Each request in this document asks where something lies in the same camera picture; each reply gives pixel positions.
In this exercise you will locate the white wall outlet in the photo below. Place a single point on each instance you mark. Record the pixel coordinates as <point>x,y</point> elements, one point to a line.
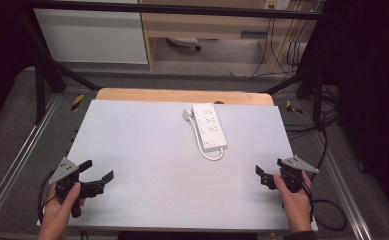
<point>277,4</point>

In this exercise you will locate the white chair base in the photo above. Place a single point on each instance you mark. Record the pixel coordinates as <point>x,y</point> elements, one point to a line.
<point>183,41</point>

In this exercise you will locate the yellow black floor tape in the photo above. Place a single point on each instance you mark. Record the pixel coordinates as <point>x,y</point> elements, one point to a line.
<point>77,102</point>
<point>292,107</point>

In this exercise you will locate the black curtain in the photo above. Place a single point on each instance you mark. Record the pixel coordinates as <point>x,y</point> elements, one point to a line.
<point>0,50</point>
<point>368,83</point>

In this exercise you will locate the person's right hand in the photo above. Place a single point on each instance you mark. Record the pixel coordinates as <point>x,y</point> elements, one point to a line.
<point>297,208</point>

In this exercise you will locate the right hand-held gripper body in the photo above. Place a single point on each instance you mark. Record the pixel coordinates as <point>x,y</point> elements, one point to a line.
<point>297,165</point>

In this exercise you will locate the white power strip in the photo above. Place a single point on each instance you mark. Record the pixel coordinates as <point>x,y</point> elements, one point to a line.
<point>210,128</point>

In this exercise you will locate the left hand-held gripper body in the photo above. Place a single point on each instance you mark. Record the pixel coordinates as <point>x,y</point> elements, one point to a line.
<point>65,168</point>

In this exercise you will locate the wooden table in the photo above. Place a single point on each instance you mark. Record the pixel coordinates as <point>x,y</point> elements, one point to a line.
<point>155,95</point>

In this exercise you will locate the white cabinet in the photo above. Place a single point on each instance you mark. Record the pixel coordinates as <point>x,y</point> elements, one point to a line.
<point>88,36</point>

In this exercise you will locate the black metal frame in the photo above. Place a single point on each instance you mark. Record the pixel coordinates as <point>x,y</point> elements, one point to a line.
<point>182,10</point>

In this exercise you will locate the light wooden desk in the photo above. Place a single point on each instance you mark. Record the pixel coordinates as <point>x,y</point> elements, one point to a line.
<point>215,23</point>

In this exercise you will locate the aluminium rail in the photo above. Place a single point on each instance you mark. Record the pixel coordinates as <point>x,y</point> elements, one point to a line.
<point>18,156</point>
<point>345,190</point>

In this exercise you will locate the white table board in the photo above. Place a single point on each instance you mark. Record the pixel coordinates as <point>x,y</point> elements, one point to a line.
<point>155,186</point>

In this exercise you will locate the person's left hand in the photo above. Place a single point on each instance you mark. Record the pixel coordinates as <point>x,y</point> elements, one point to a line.
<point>57,216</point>

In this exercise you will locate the white plug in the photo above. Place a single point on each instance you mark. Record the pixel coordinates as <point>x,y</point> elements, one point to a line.
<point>188,114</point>

